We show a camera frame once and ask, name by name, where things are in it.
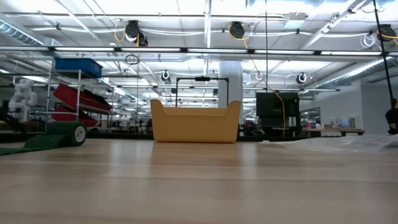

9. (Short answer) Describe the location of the green elastic bandage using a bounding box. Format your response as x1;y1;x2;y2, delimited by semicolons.
0;121;88;156

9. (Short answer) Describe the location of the yellow plastic bin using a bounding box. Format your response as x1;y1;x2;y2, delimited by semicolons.
150;98;242;144

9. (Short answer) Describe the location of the black monitor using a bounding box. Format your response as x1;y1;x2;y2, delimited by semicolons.
256;91;302;128

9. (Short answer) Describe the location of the thin black vertical pole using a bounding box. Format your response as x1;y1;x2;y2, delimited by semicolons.
265;0;269;91

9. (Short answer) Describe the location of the metal shelf rack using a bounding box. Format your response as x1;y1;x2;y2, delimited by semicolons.
30;58;113;133

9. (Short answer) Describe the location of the red storage bin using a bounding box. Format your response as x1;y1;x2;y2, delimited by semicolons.
51;105;99;128
52;83;113;111

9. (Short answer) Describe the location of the blue storage bin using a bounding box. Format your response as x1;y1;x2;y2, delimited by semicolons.
54;58;103;78

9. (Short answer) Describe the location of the white ceiling box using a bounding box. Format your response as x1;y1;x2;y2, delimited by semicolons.
283;12;307;29

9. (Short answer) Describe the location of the wooden background table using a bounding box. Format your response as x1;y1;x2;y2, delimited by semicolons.
303;127;365;138

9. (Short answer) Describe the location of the clear plastic bag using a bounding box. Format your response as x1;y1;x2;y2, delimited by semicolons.
261;133;398;155

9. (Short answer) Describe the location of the white robot figure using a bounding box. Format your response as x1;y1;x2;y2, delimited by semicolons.
7;79;38;122

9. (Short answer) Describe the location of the thin black slanted pole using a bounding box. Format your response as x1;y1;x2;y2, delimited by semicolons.
372;0;396;102

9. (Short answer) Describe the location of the black camera gantry frame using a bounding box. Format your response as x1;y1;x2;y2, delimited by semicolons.
175;76;230;108

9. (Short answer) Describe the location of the black ceiling cable reel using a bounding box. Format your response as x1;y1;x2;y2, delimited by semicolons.
376;24;398;43
160;69;172;85
295;72;309;85
229;21;246;40
124;19;149;47

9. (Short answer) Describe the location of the suspended light rail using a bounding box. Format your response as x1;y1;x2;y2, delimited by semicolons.
0;45;398;57

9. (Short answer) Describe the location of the yellow hanging cable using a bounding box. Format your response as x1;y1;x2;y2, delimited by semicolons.
227;26;287;138

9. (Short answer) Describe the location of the silver air duct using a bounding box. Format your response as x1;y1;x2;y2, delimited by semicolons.
0;20;44;46
317;57;398;91

